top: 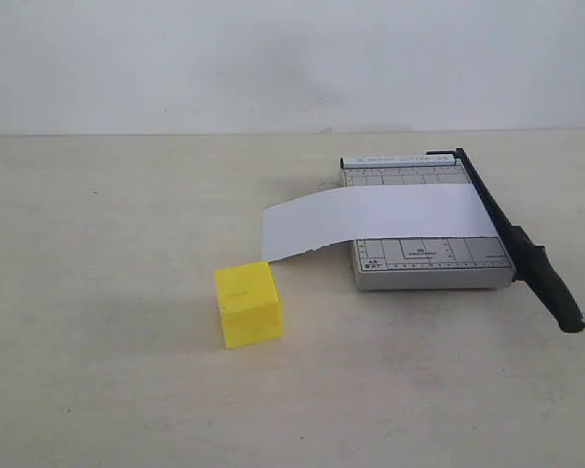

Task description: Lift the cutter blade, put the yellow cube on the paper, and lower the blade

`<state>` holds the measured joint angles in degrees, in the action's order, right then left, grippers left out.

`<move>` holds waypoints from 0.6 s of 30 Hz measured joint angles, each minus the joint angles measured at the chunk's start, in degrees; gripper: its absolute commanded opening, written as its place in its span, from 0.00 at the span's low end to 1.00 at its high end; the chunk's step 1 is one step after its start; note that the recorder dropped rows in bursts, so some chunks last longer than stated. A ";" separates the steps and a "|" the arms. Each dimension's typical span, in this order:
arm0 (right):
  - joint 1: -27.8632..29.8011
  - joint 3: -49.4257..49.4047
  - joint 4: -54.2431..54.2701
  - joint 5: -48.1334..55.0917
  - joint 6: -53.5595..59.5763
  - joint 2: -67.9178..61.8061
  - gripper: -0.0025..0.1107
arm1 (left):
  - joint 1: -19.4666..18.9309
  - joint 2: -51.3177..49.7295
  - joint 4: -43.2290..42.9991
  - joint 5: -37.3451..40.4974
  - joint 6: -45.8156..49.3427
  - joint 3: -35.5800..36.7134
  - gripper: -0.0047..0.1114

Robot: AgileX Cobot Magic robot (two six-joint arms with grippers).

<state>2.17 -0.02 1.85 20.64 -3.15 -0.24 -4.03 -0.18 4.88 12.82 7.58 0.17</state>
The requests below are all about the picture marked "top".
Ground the white paper strip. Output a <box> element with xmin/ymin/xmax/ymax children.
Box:
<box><xmin>261</xmin><ymin>184</ymin><xmax>497</xmax><ymax>262</ymax></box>

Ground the yellow cube block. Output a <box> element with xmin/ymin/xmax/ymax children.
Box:
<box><xmin>214</xmin><ymin>261</ymin><xmax>284</xmax><ymax>349</ymax></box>

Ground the black cutter blade lever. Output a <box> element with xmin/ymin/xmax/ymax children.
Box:
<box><xmin>426</xmin><ymin>148</ymin><xmax>585</xmax><ymax>333</ymax></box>

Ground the grey paper cutter base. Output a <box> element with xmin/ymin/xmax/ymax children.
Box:
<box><xmin>340</xmin><ymin>151</ymin><xmax>515</xmax><ymax>291</ymax></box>

